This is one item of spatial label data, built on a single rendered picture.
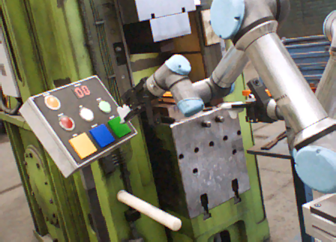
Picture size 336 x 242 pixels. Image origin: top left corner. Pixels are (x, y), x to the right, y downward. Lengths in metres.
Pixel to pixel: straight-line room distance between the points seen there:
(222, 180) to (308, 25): 8.66
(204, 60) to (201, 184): 0.63
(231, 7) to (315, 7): 9.37
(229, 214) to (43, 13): 1.32
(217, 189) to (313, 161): 1.12
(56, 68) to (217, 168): 0.92
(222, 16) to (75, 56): 0.92
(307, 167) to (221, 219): 1.16
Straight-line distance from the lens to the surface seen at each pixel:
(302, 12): 10.58
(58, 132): 1.45
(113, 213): 2.02
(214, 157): 2.01
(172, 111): 1.91
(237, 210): 2.18
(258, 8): 1.07
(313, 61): 5.63
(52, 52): 2.22
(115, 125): 1.60
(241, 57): 1.30
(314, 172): 1.00
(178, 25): 1.93
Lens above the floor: 1.37
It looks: 13 degrees down
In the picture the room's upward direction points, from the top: 11 degrees counter-clockwise
